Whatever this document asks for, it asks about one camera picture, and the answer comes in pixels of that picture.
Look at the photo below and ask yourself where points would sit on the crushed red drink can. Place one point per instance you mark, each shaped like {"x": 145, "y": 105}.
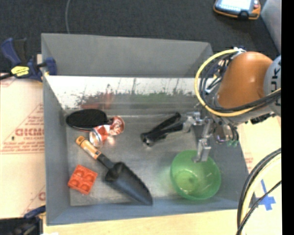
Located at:
{"x": 105, "y": 131}

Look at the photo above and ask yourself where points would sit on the green plastic bowl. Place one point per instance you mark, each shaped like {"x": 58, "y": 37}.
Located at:
{"x": 198, "y": 182}

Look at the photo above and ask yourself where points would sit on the black cylinder on white bracket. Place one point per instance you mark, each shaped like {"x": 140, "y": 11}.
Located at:
{"x": 259, "y": 119}

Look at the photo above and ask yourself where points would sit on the orange square toy brick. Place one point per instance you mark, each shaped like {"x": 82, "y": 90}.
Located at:
{"x": 82, "y": 179}

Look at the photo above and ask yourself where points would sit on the grey metal bin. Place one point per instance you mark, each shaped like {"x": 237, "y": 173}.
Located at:
{"x": 127, "y": 57}

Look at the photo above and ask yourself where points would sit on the brown cardboard board red print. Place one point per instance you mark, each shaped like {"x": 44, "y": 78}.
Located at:
{"x": 19, "y": 121}

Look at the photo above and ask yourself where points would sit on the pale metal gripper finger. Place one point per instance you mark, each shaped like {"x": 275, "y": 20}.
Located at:
{"x": 193, "y": 122}
{"x": 203, "y": 149}

